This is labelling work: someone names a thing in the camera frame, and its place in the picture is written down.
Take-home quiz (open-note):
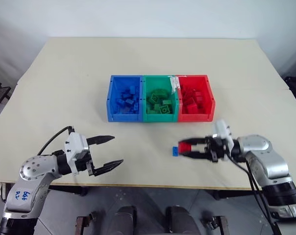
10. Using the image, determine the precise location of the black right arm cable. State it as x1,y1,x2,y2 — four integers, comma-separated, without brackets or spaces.
225,151,282,235

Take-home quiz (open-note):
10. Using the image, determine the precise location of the red plastic bin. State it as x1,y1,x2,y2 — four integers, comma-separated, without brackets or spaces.
174,74,216,123

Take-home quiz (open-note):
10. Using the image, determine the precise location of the green plastic bin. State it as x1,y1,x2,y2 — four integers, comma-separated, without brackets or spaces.
141,74,181,123

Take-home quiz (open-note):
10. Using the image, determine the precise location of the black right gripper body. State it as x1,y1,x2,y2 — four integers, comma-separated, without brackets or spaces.
204,135,234,164

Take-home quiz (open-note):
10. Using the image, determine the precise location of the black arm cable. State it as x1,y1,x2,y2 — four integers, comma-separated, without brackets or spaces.
37,125,74,156
225,151,282,235

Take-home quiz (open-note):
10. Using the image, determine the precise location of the green arched toy block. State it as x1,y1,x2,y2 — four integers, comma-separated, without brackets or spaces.
149,89,170,100

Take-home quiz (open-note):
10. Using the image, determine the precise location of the rusty metal bracket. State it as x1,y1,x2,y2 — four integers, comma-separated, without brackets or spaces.
75,211,98,235
202,215,229,235

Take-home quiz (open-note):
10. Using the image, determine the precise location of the blue plastic bin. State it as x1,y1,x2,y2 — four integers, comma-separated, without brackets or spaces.
106,74,145,123

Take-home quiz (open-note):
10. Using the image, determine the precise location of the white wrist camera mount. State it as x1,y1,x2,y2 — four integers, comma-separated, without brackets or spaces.
212,119,233,148
64,132,91,176

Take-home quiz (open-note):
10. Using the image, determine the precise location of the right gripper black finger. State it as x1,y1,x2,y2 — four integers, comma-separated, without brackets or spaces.
183,150,211,160
178,137,209,146

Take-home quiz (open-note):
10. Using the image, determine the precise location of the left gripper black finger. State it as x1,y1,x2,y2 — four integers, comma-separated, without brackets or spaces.
93,159,124,177
86,135,115,147

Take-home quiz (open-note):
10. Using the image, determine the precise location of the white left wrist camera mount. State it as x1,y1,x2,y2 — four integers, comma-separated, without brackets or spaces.
64,132,91,176

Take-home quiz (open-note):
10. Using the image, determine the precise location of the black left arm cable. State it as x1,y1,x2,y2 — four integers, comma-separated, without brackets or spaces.
37,125,74,156

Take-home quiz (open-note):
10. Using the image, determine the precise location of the black table frame bar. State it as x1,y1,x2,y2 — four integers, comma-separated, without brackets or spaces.
48,185,259,199

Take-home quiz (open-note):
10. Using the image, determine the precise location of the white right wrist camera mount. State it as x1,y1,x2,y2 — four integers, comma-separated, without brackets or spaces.
212,119,233,148

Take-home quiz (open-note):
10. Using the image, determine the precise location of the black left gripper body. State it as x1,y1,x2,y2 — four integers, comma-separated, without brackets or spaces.
75,152,98,177

